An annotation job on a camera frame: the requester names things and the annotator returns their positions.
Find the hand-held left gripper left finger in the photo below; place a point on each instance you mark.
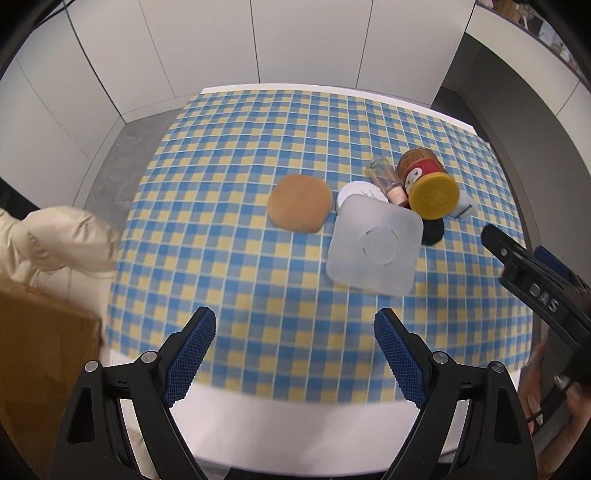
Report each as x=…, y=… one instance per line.
x=191, y=355

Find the translucent square plastic container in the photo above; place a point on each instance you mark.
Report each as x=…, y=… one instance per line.
x=374, y=244

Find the blue yellow checkered tablecloth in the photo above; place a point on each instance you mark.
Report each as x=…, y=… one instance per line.
x=231, y=277

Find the person's right hand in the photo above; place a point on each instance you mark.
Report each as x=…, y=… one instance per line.
x=528, y=392

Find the brown round makeup puff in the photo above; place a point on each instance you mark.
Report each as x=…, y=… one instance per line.
x=300, y=203

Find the white round powder compact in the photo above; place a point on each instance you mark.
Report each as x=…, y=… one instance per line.
x=358, y=191

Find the clear bottle with pink cap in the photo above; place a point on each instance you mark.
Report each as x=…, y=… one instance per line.
x=385, y=177

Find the cream cushioned chair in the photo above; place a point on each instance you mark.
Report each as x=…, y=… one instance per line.
x=55, y=235

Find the black round makeup puff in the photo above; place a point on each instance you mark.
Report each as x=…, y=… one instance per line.
x=433, y=231

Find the brown cardboard box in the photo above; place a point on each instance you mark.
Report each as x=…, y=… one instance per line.
x=41, y=369

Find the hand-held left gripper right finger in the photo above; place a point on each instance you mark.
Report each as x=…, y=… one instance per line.
x=399, y=355

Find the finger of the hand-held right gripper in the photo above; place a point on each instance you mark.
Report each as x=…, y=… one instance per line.
x=505, y=247
x=554, y=263

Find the small white grey bottle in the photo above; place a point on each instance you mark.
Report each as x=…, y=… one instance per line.
x=462, y=206

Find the white tall cabinets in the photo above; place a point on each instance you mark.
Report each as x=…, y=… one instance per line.
x=300, y=41

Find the red jar with yellow lid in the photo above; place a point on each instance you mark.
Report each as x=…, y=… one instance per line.
x=431, y=194

